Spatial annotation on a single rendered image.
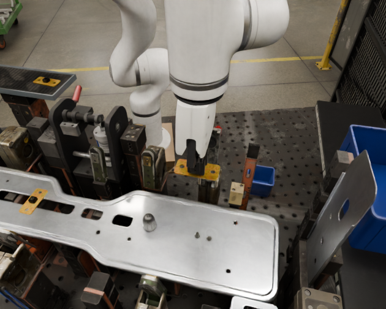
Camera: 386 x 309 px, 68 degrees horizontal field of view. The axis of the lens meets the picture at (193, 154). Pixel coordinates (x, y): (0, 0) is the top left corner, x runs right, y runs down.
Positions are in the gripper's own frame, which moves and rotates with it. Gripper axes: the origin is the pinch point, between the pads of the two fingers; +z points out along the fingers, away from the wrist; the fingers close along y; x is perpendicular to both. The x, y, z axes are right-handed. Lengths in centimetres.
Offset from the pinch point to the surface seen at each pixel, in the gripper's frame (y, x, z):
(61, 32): -324, -269, 128
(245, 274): 6.8, 13.1, 27.4
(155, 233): 1.6, -10.2, 27.4
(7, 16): -289, -315, 98
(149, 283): 17.7, -4.9, 15.7
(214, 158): -14.2, 1.4, 13.3
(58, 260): 3, -48, 57
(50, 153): -16, -50, 25
